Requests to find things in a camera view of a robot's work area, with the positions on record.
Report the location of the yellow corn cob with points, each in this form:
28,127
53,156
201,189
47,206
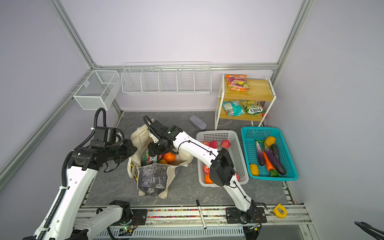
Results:
254,170

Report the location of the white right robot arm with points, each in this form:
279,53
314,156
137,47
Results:
222,173

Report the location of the orange pink snack bag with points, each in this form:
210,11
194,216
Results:
237,83

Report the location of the orange carrot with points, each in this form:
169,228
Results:
270,168

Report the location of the small orange pumpkin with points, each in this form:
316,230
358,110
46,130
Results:
169,157

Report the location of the yellow bell pepper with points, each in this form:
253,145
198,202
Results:
269,141

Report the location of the black tripod leg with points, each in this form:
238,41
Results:
373,232

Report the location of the cream canvas grocery bag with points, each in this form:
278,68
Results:
154,178

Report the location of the teal plastic basket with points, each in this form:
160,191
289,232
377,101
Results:
249,134

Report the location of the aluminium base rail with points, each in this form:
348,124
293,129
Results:
185,223

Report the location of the black white marker pen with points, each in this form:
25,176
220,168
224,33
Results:
201,214

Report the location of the green Fox's candy bag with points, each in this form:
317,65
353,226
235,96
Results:
252,107

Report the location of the dark cucumber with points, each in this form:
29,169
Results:
276,151

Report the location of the grey fabric glasses case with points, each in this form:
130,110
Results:
198,122

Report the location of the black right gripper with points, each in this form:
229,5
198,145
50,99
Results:
153,149

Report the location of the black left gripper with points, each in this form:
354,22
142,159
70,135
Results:
131,149

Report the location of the white mesh wall box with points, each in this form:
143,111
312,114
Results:
98,90

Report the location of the teal red snack bag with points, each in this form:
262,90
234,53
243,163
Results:
147,159

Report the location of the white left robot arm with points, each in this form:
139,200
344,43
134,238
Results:
79,169

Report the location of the white metal wooden shelf rack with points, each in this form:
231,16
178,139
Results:
261,91

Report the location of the white wire wall basket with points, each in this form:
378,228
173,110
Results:
167,78

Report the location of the light purple eggplant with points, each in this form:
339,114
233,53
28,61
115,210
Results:
260,155

